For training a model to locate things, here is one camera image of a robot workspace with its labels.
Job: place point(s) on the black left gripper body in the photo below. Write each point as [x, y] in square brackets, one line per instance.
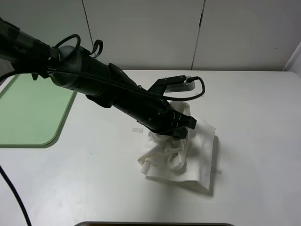
[174, 122]

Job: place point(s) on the white short sleeve t-shirt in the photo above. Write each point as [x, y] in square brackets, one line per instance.
[182, 162]

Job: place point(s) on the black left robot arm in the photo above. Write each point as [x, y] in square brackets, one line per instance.
[75, 69]

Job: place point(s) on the light green plastic tray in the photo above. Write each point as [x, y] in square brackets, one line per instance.
[33, 113]

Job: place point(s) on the clear tape strip left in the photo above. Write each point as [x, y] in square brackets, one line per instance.
[137, 130]

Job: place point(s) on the clear tape strip lower right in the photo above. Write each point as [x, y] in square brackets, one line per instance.
[214, 170]

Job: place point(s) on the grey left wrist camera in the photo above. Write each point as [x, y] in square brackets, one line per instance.
[172, 84]

